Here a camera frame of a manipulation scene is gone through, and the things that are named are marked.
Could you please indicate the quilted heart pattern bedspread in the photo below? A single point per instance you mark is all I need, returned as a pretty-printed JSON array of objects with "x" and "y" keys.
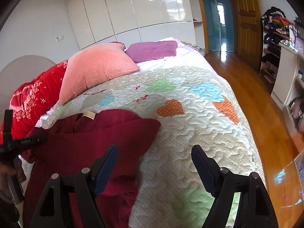
[{"x": 194, "y": 107}]

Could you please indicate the white glossy wardrobe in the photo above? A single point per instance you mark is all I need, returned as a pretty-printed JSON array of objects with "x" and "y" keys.
[{"x": 132, "y": 21}]

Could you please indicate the salmon pink pillow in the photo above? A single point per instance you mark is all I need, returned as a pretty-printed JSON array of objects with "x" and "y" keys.
[{"x": 93, "y": 66}]

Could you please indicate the purple pillow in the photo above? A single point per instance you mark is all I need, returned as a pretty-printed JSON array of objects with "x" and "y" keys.
[{"x": 147, "y": 51}]

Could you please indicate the brown wooden door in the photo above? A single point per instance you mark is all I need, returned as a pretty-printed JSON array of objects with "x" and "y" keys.
[{"x": 247, "y": 31}]

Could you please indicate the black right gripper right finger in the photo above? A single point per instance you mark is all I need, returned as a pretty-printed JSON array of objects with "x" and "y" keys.
[{"x": 255, "y": 207}]

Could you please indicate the cluttered open shelf unit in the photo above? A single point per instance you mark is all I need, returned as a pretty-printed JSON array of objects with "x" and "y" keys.
[{"x": 275, "y": 29}]

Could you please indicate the dark red garment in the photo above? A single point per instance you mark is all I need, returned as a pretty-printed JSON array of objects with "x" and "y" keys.
[{"x": 75, "y": 142}]

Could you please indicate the white desk shelf unit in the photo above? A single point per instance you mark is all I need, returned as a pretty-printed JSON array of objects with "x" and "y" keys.
[{"x": 288, "y": 84}]

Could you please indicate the white wall socket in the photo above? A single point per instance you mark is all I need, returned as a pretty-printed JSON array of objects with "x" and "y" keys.
[{"x": 59, "y": 38}]

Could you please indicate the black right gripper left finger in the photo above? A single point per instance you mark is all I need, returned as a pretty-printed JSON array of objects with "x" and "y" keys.
[{"x": 54, "y": 207}]

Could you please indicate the red embroidered pillow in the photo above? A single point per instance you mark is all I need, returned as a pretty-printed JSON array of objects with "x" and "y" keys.
[{"x": 33, "y": 99}]

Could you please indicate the grey rounded headboard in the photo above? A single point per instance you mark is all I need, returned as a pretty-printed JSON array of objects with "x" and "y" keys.
[{"x": 19, "y": 71}]

